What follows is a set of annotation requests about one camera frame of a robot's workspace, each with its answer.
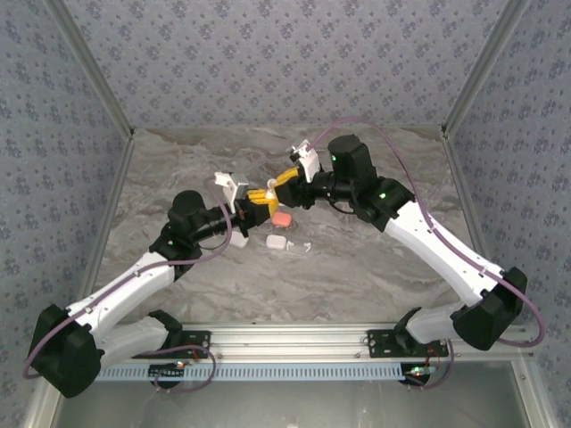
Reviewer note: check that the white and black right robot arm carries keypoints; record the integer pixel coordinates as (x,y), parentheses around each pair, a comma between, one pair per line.
(437,249)

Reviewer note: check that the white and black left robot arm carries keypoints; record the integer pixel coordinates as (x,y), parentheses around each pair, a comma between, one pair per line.
(129,285)

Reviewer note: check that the pink earbud charging case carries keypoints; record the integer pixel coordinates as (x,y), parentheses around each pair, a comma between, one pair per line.
(282,219)

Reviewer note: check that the small controller board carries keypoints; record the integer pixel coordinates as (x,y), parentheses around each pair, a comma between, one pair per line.
(419,372)
(167,370)

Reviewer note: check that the grey metal panel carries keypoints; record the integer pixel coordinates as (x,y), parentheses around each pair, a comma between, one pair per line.
(290,405)

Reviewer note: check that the aluminium table side rail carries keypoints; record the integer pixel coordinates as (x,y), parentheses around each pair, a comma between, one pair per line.
(111,196)
(464,196)

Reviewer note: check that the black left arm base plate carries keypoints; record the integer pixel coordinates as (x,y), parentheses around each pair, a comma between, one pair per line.
(196,343)

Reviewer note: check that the aluminium mounting rail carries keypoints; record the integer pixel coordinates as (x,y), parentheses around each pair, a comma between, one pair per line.
(290,341)

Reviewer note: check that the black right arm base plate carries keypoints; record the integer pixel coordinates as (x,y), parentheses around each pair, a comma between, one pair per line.
(381,343)

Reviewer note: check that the aluminium frame post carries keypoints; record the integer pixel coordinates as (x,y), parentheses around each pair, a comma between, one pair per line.
(486,67)
(89,71)

